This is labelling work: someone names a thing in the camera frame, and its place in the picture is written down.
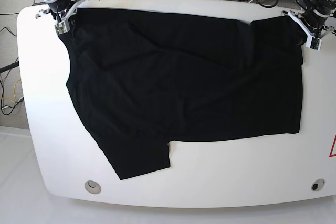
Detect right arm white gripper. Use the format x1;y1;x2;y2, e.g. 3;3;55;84
35;0;86;23

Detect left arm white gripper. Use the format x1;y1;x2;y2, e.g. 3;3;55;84
281;10;335;46

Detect black T-shirt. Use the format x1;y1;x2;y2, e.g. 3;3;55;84
59;8;303;180

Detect red triangle sticker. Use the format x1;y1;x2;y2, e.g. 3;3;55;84
329;137;336;157

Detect round table grommet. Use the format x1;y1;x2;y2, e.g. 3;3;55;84
311;179;325;191
84;180;101;195

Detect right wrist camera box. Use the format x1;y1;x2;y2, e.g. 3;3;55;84
55;20;70;35

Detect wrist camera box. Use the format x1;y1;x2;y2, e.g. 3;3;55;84
306;37;322;51
55;20;70;35

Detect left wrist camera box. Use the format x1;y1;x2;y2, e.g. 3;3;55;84
306;37;322;51

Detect yellow cable left floor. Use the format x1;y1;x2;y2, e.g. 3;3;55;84
0;79;24;116

